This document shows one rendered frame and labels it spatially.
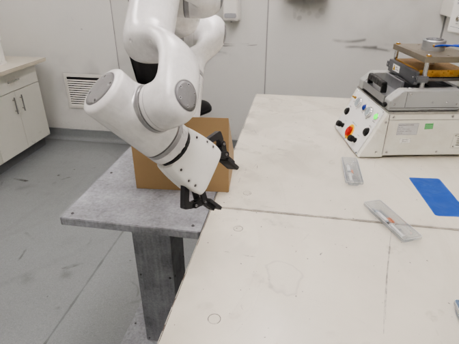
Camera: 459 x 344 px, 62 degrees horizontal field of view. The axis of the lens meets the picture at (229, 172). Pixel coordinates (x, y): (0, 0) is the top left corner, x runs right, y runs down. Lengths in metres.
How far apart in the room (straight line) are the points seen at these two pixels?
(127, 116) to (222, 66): 2.55
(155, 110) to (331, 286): 0.56
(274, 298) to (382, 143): 0.83
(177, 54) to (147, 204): 0.66
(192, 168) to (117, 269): 1.49
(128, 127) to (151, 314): 1.14
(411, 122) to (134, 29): 1.09
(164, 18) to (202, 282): 0.55
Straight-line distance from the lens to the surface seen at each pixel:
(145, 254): 1.44
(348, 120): 1.70
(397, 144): 1.54
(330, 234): 1.06
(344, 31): 3.03
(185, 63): 0.59
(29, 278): 2.24
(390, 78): 1.65
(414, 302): 0.94
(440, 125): 1.58
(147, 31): 0.66
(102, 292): 2.03
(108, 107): 0.58
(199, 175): 0.71
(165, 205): 1.16
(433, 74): 1.57
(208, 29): 1.33
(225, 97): 3.17
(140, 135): 0.61
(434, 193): 1.36
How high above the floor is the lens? 1.37
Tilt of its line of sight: 28 degrees down
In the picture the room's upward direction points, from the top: straight up
